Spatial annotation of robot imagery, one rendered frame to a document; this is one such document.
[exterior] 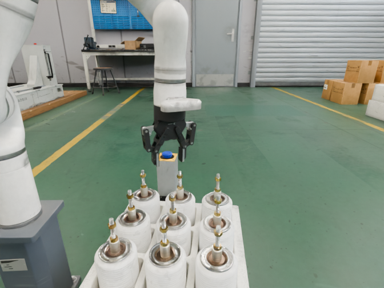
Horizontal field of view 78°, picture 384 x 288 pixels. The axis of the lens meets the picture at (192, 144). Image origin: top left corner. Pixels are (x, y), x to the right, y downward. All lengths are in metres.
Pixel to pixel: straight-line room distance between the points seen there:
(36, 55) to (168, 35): 3.58
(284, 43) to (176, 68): 5.27
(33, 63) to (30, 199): 3.41
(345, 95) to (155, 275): 3.79
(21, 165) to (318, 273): 0.92
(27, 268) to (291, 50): 5.58
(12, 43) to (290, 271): 0.97
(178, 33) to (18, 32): 0.30
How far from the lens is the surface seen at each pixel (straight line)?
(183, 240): 0.68
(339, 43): 6.26
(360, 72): 4.14
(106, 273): 0.62
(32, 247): 0.72
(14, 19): 0.58
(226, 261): 0.59
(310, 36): 5.95
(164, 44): 0.51
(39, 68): 4.03
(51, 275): 0.79
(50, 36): 6.13
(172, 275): 0.59
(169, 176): 0.91
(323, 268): 1.01
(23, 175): 0.67
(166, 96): 0.52
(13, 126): 0.68
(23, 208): 0.70
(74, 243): 1.09
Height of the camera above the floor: 0.68
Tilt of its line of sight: 21 degrees down
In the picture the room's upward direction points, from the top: straight up
